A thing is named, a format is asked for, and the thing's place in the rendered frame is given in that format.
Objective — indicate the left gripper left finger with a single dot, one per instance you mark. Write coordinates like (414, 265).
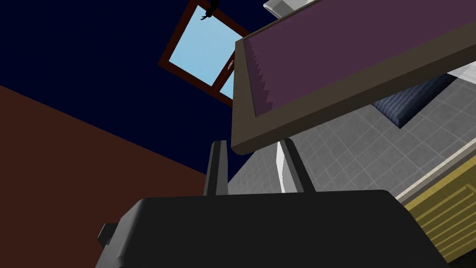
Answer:
(217, 169)

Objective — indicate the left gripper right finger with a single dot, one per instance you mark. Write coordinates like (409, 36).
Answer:
(292, 167)

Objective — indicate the purple brown-framed table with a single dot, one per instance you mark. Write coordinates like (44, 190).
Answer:
(346, 63)

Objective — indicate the brown-framed window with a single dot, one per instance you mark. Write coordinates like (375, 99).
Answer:
(204, 52)

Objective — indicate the dark blue striped cushion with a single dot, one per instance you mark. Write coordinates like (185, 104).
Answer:
(411, 100)

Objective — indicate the yellow slatted cabinet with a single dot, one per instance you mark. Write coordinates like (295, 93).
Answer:
(446, 212)

